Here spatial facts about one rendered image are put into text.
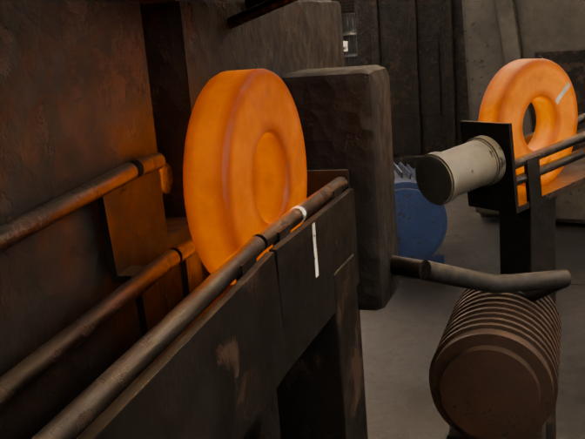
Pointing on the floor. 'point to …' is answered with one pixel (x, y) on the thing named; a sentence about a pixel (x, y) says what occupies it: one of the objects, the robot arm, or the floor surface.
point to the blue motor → (417, 219)
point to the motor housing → (497, 366)
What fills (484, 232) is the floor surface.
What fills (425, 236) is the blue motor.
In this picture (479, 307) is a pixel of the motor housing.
